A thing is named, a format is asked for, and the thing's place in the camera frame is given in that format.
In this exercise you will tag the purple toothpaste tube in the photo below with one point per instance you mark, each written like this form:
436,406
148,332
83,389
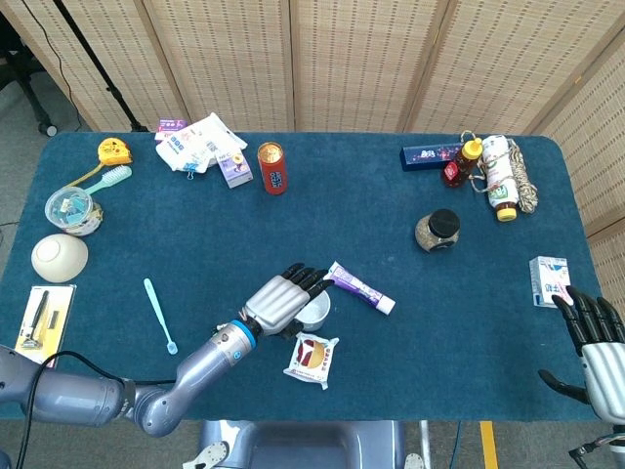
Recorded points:
361,289

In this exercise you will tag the small purple white box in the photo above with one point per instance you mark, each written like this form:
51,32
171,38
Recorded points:
235,171

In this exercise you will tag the red soda can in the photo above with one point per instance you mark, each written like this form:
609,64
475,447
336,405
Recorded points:
273,171

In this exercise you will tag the mint green scrub brush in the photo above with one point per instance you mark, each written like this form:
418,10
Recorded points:
114,175

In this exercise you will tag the clear tub with clips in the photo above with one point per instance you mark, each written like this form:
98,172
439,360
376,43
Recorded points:
70,210

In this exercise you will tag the light blue toothbrush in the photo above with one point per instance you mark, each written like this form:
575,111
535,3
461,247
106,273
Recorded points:
158,312

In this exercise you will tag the white plastic pouch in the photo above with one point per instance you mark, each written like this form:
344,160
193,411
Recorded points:
215,134

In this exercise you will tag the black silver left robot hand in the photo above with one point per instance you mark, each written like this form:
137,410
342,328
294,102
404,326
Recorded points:
273,305

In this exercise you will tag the bamboo folding screen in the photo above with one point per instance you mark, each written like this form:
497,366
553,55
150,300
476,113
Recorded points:
342,58

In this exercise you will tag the white drink bottle yellow cap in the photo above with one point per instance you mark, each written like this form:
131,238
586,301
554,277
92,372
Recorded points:
499,171

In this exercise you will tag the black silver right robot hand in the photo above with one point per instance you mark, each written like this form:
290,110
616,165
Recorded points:
608,376

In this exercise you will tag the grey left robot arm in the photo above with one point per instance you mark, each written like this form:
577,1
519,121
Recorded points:
210,356

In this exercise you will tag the metal table leg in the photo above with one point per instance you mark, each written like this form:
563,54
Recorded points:
425,442

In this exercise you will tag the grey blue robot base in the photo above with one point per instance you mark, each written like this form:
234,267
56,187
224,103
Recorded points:
303,444

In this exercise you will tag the snack packet with orange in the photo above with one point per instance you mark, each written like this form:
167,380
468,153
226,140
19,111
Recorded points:
310,360

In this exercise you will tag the white blue milk carton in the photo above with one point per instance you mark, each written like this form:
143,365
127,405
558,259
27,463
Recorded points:
549,281

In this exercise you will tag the razor in card pack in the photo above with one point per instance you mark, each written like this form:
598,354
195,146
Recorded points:
58,303

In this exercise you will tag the glass jar black lid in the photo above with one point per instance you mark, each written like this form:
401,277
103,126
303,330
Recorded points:
439,229

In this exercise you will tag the black tripod stand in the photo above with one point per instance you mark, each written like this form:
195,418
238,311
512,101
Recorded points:
93,63

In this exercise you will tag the dark blue long box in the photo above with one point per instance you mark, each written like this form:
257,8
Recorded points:
425,157

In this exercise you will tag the beige bowl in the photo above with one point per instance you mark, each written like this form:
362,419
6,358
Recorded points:
58,256

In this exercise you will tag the blue felt table cover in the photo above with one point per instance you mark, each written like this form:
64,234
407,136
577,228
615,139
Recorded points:
312,225

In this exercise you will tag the yellow tape measure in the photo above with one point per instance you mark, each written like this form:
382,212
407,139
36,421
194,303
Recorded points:
113,151

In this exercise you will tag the honey bottle yellow cap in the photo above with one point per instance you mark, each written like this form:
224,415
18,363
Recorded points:
461,166

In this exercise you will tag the black wheeled chair base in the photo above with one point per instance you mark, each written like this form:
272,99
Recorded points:
19,66

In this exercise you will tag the purple white card pack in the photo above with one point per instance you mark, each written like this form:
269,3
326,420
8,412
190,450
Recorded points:
168,126

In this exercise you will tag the white wipes pack blue print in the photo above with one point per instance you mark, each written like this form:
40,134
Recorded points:
180,149

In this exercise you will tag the small binder clip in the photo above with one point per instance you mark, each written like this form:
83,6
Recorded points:
191,171

